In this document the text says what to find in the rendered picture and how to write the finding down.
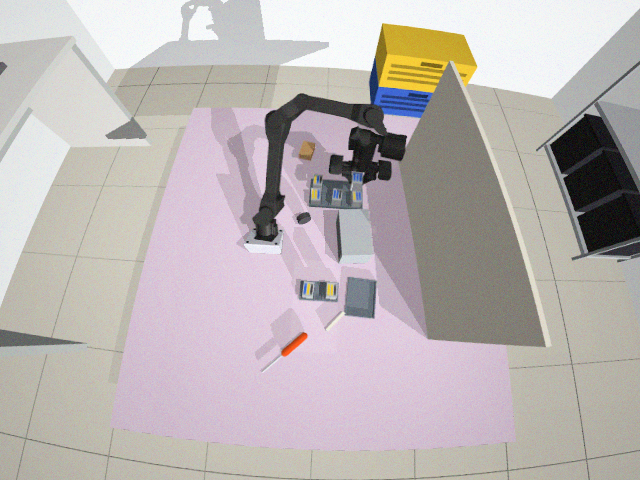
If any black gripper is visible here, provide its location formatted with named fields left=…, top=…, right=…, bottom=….
left=329, top=151, right=391, bottom=185

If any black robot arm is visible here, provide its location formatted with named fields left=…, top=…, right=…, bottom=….
left=252, top=93, right=407, bottom=242

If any orange-handled screwdriver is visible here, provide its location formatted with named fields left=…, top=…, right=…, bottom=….
left=262, top=333, right=307, bottom=373

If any tan rectangular block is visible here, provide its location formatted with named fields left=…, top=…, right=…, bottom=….
left=298, top=141, right=315, bottom=161

